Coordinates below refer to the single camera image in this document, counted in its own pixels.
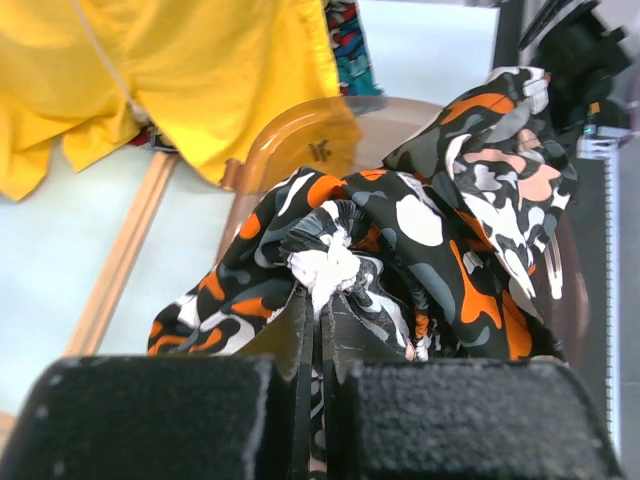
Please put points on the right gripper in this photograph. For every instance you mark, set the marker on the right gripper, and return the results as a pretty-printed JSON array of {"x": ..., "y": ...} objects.
[{"x": 583, "y": 56}]

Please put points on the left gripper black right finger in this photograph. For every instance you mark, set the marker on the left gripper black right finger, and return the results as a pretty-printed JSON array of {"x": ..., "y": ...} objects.
[{"x": 389, "y": 418}]

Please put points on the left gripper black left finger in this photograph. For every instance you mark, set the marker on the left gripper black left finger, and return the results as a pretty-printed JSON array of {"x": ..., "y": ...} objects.
[{"x": 174, "y": 416}]

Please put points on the orange black camouflage shorts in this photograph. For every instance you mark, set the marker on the orange black camouflage shorts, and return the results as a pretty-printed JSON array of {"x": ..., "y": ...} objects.
[{"x": 434, "y": 250}]

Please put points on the yellow shorts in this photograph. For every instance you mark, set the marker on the yellow shorts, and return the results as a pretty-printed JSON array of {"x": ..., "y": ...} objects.
[{"x": 60, "y": 84}]

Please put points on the translucent pink laundry basket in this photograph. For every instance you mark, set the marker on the translucent pink laundry basket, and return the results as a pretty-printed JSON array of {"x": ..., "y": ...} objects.
[{"x": 343, "y": 135}]

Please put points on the white cable duct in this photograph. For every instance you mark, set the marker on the white cable duct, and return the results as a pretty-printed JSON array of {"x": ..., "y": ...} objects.
[{"x": 598, "y": 244}]

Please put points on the wooden clothes rack frame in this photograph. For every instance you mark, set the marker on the wooden clothes rack frame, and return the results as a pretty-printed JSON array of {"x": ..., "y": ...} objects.
[{"x": 66, "y": 254}]

